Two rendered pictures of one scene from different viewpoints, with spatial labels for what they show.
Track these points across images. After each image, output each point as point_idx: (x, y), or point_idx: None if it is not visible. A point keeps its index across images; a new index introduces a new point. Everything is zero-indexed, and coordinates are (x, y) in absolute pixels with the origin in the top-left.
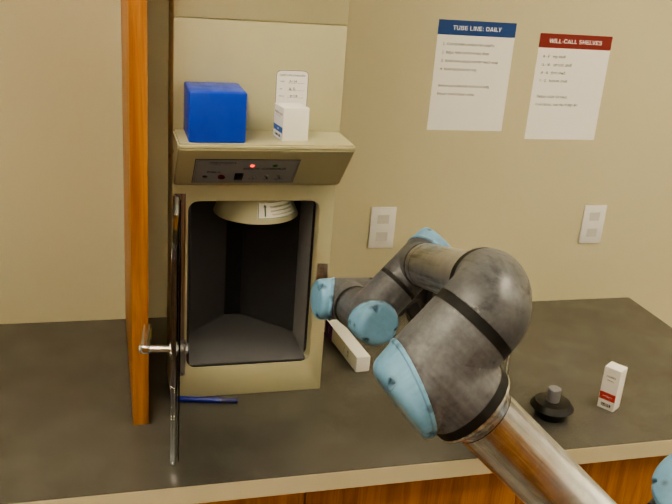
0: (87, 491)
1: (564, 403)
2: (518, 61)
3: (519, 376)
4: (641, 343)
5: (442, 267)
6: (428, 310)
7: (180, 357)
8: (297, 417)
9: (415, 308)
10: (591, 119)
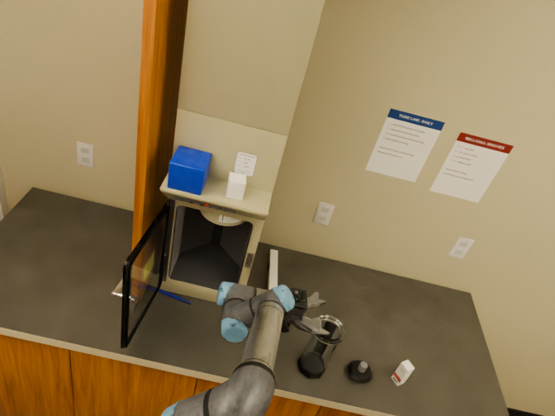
0: (83, 342)
1: (367, 374)
2: (438, 145)
3: (358, 337)
4: (453, 335)
5: (245, 349)
6: (195, 403)
7: (164, 273)
8: (215, 326)
9: None
10: (480, 191)
